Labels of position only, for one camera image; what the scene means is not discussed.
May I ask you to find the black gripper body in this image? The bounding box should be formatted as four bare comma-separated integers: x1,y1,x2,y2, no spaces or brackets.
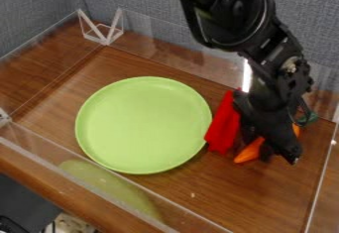
232,91,305,159

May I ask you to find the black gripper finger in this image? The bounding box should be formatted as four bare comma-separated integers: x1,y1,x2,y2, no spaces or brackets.
279,144,303,165
258,142,273,163

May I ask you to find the orange toy carrot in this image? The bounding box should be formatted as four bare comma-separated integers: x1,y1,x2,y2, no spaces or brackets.
233,110,320,165

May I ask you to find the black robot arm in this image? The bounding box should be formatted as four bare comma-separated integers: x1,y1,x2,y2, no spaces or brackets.
180,0,313,164

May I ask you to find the red folded cloth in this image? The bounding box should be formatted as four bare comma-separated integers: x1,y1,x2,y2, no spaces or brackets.
204,90,240,155

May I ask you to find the green round plate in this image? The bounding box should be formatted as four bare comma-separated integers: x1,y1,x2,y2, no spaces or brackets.
74,76,212,175

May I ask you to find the clear acrylic enclosure wall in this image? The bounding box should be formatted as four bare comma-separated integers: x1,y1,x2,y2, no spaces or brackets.
0,10,339,233

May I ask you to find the clear acrylic corner bracket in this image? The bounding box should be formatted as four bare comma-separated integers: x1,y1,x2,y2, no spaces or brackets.
77,9,124,46

